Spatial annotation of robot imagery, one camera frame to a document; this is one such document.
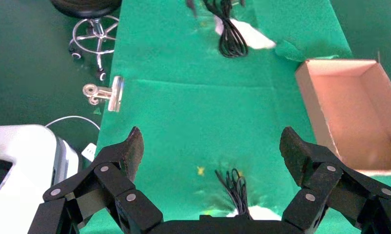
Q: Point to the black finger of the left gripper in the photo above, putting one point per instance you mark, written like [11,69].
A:
[242,2]
[191,6]

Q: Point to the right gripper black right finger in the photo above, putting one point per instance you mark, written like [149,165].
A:
[324,187]

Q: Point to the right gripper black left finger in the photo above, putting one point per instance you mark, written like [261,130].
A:
[111,193]

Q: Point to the open brown cardboard box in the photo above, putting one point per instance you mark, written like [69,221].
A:
[353,113]

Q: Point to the white robot chassis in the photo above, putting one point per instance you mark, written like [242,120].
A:
[21,181]

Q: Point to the black stool chrome base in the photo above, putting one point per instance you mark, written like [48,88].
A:
[98,32]

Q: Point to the silver metal binder clip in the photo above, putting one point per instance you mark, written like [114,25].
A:
[116,93]

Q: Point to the green felt tablecloth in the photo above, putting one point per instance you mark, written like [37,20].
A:
[195,113]

